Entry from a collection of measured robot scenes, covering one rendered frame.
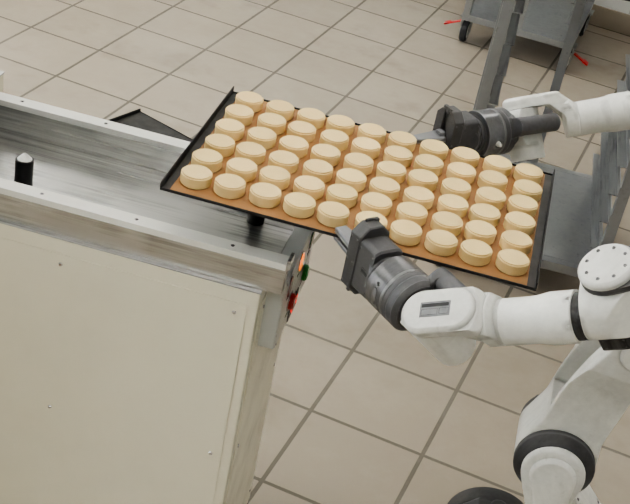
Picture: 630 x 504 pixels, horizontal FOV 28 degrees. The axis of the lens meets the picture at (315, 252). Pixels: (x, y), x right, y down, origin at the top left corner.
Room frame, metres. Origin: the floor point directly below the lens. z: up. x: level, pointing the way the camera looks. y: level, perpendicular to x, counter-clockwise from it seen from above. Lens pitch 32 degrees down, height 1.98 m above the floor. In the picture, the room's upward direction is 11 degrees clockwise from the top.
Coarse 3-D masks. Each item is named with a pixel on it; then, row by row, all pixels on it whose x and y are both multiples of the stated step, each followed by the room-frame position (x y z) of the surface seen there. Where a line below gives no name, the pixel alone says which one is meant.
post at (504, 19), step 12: (504, 0) 3.21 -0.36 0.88; (504, 12) 3.20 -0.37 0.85; (504, 24) 3.20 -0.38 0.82; (504, 36) 3.20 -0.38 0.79; (492, 48) 3.21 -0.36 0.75; (492, 60) 3.20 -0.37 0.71; (492, 72) 3.20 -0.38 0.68; (492, 84) 3.20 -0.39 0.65; (480, 96) 3.20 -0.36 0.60; (480, 108) 3.20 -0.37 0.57
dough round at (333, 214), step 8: (320, 208) 1.68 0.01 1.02; (328, 208) 1.69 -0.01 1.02; (336, 208) 1.69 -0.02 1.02; (344, 208) 1.70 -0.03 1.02; (320, 216) 1.67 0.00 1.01; (328, 216) 1.67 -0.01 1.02; (336, 216) 1.67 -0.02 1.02; (344, 216) 1.68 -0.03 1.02; (328, 224) 1.67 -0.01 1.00; (336, 224) 1.67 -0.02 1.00; (344, 224) 1.68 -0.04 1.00
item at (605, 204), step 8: (608, 136) 3.75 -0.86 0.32; (608, 144) 3.69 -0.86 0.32; (600, 152) 3.62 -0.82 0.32; (608, 152) 3.63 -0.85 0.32; (600, 160) 3.56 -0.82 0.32; (608, 160) 3.57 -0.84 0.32; (600, 168) 3.50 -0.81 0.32; (600, 176) 3.45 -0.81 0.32; (600, 184) 3.39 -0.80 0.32; (600, 192) 3.34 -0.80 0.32; (600, 200) 3.29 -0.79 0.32; (608, 200) 3.29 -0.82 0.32; (600, 208) 3.24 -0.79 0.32; (608, 208) 3.24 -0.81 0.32; (600, 216) 3.19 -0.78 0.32; (608, 216) 3.19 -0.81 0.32
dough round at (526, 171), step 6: (516, 168) 1.96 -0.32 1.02; (522, 168) 1.96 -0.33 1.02; (528, 168) 1.97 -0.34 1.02; (534, 168) 1.97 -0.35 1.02; (516, 174) 1.95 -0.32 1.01; (522, 174) 1.94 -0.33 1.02; (528, 174) 1.94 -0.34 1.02; (534, 174) 1.95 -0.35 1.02; (540, 174) 1.95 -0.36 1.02; (516, 180) 1.95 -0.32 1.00; (534, 180) 1.94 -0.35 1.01; (540, 180) 1.95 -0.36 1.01
